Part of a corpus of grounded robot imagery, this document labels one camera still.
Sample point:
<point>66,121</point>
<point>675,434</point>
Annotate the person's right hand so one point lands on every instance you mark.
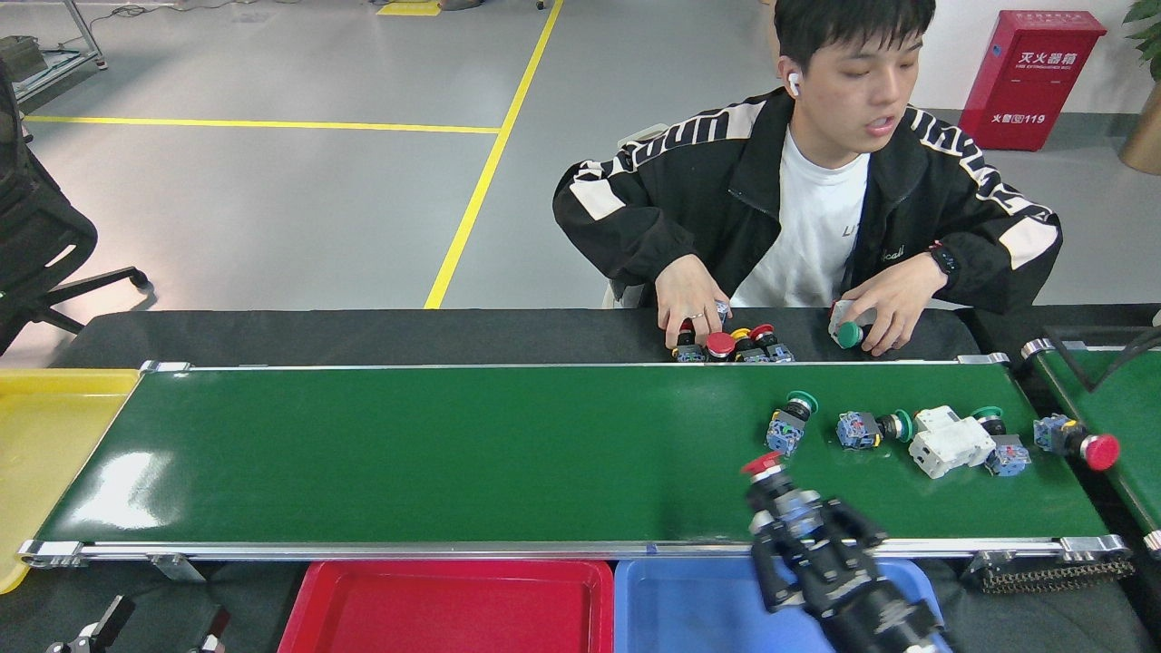
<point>689,295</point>

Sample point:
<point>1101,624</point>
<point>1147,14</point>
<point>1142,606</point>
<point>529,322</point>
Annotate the red plastic tray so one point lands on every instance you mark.
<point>453,612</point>

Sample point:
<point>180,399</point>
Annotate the yellow plastic tray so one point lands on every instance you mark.
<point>45,453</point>

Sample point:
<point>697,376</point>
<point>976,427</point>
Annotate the person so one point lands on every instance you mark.
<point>816,218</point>

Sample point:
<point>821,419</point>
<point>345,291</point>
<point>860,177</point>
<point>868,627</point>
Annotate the potted plant gold pot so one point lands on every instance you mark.
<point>1145,136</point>

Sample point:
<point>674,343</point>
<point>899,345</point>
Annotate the blue plastic tray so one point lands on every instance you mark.
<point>689,612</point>

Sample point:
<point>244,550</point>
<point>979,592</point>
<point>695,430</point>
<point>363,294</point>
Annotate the yellow push button switch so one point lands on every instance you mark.
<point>741,334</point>

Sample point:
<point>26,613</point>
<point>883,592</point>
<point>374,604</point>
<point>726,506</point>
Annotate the metal rack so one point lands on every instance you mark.
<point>27,59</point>

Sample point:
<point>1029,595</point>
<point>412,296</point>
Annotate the red fire extinguisher box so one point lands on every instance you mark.
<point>1029,86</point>

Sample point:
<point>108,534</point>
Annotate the black office chair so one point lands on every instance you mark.
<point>36,227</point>

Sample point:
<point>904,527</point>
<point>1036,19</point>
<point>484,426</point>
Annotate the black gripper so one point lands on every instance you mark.
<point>875,621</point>

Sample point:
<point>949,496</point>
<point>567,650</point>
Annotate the person's left hand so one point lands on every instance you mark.
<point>893,295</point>

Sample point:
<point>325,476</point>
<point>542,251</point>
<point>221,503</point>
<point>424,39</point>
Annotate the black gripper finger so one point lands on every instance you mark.
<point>218,626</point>
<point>116,609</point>

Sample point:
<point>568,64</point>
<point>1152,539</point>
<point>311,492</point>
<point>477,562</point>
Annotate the green conveyor belt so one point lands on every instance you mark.
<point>1129,426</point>
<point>453,453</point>

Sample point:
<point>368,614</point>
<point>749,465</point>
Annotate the grey chair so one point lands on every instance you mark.
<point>642,136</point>

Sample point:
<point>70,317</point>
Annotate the white circuit breaker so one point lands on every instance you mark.
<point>951,444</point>

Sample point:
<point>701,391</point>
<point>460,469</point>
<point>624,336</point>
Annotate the black wristwatch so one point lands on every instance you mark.
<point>943,260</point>

